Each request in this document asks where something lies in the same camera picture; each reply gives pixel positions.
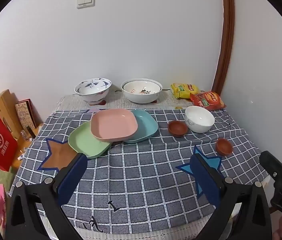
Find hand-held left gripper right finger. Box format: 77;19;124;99
190;152;273;240

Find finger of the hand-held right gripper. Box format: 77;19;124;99
259;150;282;188

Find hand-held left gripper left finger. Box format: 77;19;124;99
4;154;89;240

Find small brown bowl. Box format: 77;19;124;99
168;120;189;137
215;138;234;155

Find green square plate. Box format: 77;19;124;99
68;121;112;159

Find plain white bowl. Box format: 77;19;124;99
185;106;215;133

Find grey checkered tablecloth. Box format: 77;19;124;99
7;106;271;240

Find pink square plate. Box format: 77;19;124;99
90;109;138;140

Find patterned brown box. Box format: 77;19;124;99
15;98;38;130

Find red snack bag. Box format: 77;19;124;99
190;91;226;111

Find teal square plate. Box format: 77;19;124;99
123;109;159;144

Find white patterned table cover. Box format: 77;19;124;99
56;90;206;113

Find blue floral white bowl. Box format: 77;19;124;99
74;78;112;105

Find yellow snack bag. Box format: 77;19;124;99
170;83;201;99

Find wooden shelf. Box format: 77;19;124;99
0;89;44;168

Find large white printed bowl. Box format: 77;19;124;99
121;78;163;104

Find brown wooden door frame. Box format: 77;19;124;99
211;0;235;97

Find white light switch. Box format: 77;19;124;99
77;0;95;9

